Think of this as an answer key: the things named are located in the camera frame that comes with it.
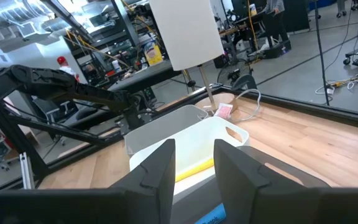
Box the dark translucent plastic bin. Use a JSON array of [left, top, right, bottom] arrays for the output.
[[170, 145, 332, 224]]

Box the clear lamp cable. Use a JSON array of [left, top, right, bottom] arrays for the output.
[[197, 88, 262, 123]]

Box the white yellow cable bundle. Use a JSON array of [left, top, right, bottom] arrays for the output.
[[314, 71, 358, 96]]

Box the white shade table lamp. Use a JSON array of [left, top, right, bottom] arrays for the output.
[[149, 0, 239, 114]]

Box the grey plastic bin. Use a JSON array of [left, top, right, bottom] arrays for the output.
[[123, 105, 209, 156]]

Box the dark workbench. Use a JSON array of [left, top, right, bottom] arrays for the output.
[[107, 58, 183, 94]]

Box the person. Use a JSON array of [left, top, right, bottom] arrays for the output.
[[56, 55, 80, 83], [261, 0, 291, 52]]

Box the black stand pole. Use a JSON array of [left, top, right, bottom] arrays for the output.
[[313, 0, 332, 106]]

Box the grey office chair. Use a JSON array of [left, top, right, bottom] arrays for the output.
[[32, 96, 74, 147]]

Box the coiled black cable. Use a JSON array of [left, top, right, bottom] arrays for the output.
[[216, 58, 247, 85]]

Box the silver aluminium extrusion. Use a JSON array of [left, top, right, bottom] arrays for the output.
[[19, 151, 36, 190]]

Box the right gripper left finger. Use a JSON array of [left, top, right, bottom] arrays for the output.
[[110, 139, 177, 224]]

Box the yellow wipes canister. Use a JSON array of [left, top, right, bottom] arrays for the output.
[[143, 39, 164, 67]]

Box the pink white product tag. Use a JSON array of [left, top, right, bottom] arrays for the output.
[[213, 102, 234, 121]]

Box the thick blue marker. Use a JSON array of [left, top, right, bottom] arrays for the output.
[[194, 203, 227, 224]]

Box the white plastic bin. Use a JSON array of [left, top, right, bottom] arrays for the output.
[[129, 116, 250, 197]]

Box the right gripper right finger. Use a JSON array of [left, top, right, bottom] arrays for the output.
[[213, 139, 329, 224]]

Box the yellow marker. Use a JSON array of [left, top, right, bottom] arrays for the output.
[[175, 157, 215, 183]]

